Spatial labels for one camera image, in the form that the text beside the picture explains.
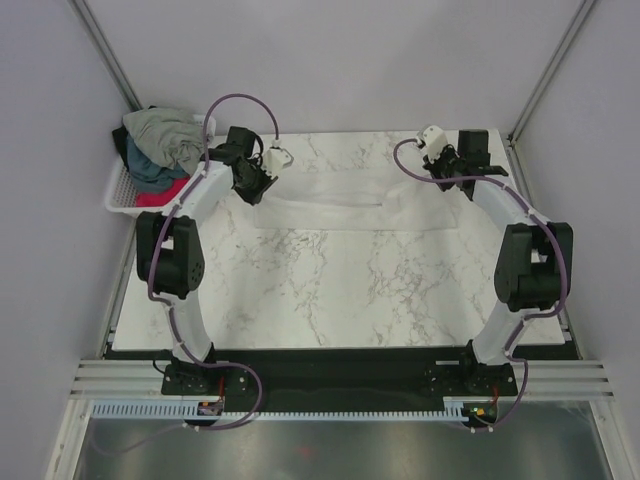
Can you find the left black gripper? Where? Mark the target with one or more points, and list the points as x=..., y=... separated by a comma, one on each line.
x=254, y=198

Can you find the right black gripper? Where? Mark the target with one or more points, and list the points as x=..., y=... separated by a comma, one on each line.
x=433, y=167

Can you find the white t shirt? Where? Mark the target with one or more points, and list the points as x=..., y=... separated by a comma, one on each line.
x=356, y=200

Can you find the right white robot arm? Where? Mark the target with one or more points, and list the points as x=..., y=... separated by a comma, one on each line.
x=532, y=273

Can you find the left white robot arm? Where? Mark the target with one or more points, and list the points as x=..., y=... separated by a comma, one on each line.
x=170, y=259

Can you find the grey t shirt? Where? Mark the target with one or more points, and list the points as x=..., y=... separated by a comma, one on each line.
x=169, y=137

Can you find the teal t shirt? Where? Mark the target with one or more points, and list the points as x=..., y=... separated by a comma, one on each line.
x=147, y=176

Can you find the red t shirt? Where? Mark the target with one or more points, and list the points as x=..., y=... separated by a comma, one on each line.
x=152, y=200

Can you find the white plastic basket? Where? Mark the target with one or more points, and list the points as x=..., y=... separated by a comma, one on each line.
x=120, y=195

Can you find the black t shirt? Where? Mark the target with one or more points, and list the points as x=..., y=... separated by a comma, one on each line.
x=120, y=142

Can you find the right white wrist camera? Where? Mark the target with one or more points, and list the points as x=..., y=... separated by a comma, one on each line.
x=432, y=140

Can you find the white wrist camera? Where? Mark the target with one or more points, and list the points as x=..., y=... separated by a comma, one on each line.
x=276, y=159
x=432, y=140

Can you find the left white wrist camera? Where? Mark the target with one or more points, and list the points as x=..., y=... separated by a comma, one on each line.
x=276, y=159

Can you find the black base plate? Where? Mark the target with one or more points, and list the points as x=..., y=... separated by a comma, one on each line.
x=358, y=378

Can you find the right aluminium frame post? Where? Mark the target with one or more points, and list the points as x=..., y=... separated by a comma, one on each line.
x=569, y=37

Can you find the aluminium frame post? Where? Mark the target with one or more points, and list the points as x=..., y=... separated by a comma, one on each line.
x=99, y=39
x=569, y=37

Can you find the left aluminium frame post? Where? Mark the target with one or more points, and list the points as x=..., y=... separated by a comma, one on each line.
x=99, y=39

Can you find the white slotted cable duct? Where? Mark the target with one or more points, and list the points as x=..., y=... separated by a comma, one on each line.
x=199, y=410

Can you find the aluminium front rail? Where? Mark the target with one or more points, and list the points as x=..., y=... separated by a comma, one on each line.
x=583, y=380

